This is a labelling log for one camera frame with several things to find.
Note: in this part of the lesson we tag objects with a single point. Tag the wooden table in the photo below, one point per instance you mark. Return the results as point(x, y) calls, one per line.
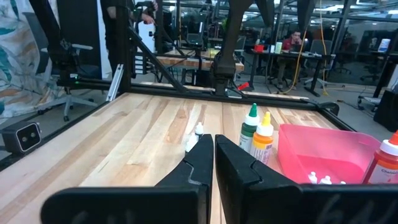
point(186, 62)

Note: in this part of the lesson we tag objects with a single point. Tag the green food coloring bottle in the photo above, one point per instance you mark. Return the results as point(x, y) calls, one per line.
point(248, 130)

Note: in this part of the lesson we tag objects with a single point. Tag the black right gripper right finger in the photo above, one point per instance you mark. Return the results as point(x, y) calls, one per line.
point(245, 183)

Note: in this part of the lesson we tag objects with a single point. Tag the black controller box with lights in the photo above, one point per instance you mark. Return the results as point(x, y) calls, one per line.
point(140, 63)

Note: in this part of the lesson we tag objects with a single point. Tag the pink plastic bin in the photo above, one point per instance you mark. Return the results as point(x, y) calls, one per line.
point(326, 149)

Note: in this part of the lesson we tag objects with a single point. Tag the patterned curtain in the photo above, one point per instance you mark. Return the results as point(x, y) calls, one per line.
point(18, 62)

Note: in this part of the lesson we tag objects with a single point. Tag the person's hand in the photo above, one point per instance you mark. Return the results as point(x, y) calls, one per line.
point(150, 19)

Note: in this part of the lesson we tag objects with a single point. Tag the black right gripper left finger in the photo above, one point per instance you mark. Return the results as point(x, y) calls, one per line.
point(183, 186)

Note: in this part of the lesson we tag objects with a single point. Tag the yellow food coloring bottle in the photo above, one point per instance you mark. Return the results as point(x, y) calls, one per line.
point(262, 143)

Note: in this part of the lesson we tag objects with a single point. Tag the black aluminium table frame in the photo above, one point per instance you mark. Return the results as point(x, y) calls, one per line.
point(124, 46)

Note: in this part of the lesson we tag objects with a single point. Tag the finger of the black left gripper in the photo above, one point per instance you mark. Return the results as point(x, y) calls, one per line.
point(306, 14)
point(268, 12)

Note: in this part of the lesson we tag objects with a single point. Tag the person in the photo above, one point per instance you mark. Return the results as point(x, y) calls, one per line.
point(109, 31)
point(292, 43)

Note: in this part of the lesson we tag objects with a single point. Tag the small blue dropper bottle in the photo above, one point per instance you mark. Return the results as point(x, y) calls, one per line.
point(191, 143)

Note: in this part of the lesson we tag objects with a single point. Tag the black table-level camera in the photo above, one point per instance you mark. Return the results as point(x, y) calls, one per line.
point(21, 137)

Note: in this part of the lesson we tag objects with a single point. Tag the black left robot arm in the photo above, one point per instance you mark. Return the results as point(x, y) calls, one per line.
point(231, 37)

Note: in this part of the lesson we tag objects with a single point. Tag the silver aluminium extrusion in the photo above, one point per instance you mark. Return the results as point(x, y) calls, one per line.
point(115, 82)

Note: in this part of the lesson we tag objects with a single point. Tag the red-orange food coloring bottle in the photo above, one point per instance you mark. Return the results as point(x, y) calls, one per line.
point(385, 165)

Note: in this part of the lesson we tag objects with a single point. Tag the green and white cup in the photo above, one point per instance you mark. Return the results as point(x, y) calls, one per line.
point(278, 47)

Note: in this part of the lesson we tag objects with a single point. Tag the grey office chair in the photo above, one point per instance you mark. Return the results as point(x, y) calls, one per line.
point(65, 67)

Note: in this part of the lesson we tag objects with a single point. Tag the black desk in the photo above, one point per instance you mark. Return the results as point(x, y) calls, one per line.
point(311, 55)

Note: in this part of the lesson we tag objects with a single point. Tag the small red box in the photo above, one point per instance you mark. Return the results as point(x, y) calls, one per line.
point(258, 48)

